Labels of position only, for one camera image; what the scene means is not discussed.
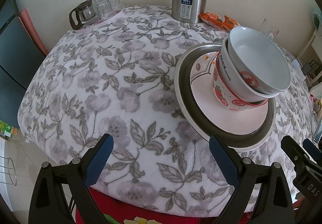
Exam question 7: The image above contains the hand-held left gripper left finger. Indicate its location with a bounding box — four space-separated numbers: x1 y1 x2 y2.
28 134 114 224

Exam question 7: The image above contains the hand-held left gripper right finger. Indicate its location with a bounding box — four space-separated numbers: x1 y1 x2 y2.
209 134 295 224

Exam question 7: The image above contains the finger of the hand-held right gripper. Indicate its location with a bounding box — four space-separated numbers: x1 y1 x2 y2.
280 136 310 165
302 139 322 162

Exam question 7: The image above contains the white floral plate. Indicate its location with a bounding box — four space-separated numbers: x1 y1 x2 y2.
189 50 269 135

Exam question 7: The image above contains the strawberry print bowl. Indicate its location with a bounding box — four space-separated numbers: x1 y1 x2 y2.
212 52 269 112

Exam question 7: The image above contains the large plate dark rim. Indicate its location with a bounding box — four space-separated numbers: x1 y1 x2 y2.
174 42 276 153

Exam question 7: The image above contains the small white bowl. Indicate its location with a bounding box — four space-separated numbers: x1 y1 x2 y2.
216 38 280 100

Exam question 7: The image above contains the pale blue white bowl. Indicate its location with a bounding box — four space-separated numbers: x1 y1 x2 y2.
228 27 291 96

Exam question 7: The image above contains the grey floral tablecloth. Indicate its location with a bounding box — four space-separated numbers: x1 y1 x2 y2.
17 5 320 216

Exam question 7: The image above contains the red floral cloth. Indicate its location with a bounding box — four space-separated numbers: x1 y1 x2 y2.
75 187 252 224

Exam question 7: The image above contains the white power strip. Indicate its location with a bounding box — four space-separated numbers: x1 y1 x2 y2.
293 59 306 79

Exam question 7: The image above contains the black charger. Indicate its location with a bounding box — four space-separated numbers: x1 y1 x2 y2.
302 63 318 75

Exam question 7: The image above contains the green box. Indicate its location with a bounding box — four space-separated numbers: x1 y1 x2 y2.
0 120 18 139

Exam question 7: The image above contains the cream shelf rack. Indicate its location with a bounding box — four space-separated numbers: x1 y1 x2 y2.
298 13 322 89

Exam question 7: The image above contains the clear glass mug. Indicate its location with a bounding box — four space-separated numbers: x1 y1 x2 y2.
258 18 280 40

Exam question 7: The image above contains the blue cabinet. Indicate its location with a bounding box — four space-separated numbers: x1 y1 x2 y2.
0 0 47 124

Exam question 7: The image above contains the teal bag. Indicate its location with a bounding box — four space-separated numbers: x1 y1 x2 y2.
312 13 322 29

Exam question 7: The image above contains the orange snack packet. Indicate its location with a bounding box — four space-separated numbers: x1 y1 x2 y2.
200 12 224 29
223 15 238 31

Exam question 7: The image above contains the white round tray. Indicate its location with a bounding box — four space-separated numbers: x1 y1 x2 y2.
73 4 125 33

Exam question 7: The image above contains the pink board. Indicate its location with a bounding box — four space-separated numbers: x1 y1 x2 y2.
20 9 48 57

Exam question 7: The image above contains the metal wire stand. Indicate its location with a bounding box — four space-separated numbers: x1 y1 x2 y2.
0 156 17 187

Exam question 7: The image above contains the glass teapot with black handle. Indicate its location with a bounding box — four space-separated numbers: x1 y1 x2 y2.
69 0 98 30

